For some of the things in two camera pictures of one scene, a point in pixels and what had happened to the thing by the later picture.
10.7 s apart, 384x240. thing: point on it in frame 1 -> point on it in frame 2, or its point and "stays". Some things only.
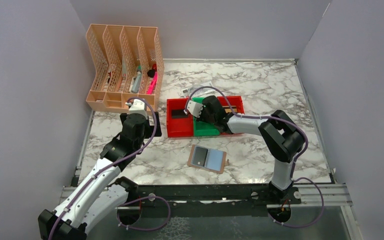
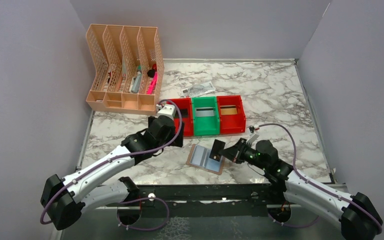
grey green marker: (136, 81) stays
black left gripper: (154, 116) -> (176, 133)
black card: (200, 156) -> (218, 146)
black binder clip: (151, 73) stays
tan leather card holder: (207, 159) stays
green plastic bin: (203, 128) stays
